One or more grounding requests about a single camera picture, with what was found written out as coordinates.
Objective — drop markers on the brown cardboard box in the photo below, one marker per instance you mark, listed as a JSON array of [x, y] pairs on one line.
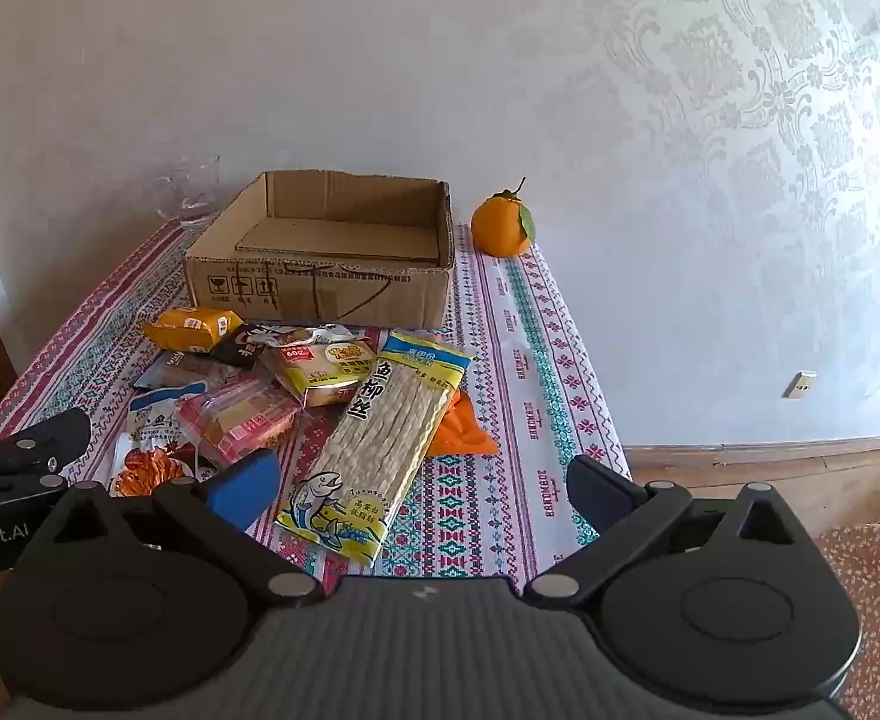
[[335, 277]]

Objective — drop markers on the white and blue snack packet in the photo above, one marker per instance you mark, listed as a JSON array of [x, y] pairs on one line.
[[151, 427]]

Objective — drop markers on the white egg snack packet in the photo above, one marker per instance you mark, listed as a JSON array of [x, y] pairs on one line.
[[327, 333]]

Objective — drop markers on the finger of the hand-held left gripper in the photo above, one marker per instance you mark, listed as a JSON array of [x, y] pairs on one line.
[[57, 431]]

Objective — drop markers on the clear glass cup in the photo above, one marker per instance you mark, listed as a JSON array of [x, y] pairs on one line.
[[192, 195]]

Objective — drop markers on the patterned tablecloth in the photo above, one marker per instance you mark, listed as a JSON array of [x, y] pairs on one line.
[[537, 390]]

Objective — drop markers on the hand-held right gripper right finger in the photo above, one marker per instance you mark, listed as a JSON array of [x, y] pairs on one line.
[[603, 491]]

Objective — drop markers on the clear brown pastry packet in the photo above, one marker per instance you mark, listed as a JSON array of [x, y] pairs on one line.
[[185, 371]]

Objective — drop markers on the yellow-orange snack packet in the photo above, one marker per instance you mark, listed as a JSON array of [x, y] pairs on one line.
[[188, 326]]

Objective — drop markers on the yellow bread chip packet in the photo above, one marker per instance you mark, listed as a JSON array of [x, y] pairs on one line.
[[327, 379]]

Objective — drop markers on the brown floral cloth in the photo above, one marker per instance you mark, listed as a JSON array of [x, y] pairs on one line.
[[878, 585]]

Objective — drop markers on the black snack packet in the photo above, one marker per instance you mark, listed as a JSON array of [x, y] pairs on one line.
[[241, 349]]

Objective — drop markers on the orange with leaf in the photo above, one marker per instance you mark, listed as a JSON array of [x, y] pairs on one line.
[[500, 229]]

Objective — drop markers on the white wall socket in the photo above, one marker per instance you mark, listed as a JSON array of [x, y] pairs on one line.
[[800, 384]]

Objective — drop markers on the pink snack packet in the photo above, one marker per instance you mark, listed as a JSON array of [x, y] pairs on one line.
[[237, 420]]

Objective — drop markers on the long fish strip packet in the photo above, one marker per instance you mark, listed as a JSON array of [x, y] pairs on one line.
[[380, 450]]

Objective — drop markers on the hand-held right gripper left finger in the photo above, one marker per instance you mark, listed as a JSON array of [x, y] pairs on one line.
[[243, 491]]

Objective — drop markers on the orange snack packet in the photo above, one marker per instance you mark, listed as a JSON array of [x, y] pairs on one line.
[[466, 431]]

